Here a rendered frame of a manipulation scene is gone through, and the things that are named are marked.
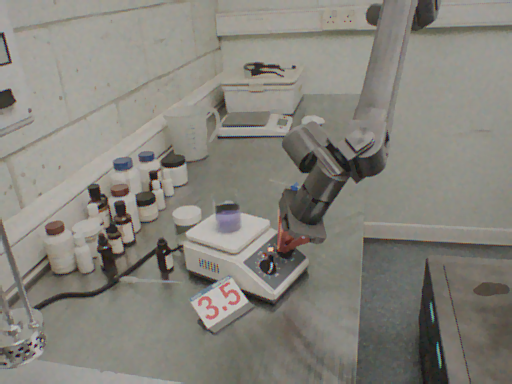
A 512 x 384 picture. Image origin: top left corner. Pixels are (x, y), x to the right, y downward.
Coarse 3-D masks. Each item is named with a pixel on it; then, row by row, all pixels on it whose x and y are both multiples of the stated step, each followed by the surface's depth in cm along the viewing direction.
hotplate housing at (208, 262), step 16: (256, 240) 85; (192, 256) 86; (208, 256) 83; (224, 256) 81; (240, 256) 81; (192, 272) 88; (208, 272) 85; (224, 272) 82; (240, 272) 80; (240, 288) 82; (256, 288) 79; (288, 288) 82
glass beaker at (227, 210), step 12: (216, 192) 85; (228, 192) 86; (216, 204) 82; (228, 204) 81; (216, 216) 83; (228, 216) 82; (240, 216) 84; (216, 228) 85; (228, 228) 83; (240, 228) 85
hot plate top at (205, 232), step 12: (252, 216) 90; (192, 228) 88; (204, 228) 87; (252, 228) 86; (264, 228) 86; (192, 240) 85; (204, 240) 83; (216, 240) 83; (228, 240) 82; (240, 240) 82; (252, 240) 83
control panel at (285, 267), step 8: (272, 240) 86; (264, 248) 84; (272, 248) 85; (296, 248) 87; (256, 256) 82; (264, 256) 82; (296, 256) 85; (304, 256) 86; (248, 264) 80; (256, 264) 81; (280, 264) 83; (288, 264) 83; (296, 264) 84; (256, 272) 79; (280, 272) 81; (288, 272) 82; (264, 280) 79; (272, 280) 79; (280, 280) 80; (272, 288) 78
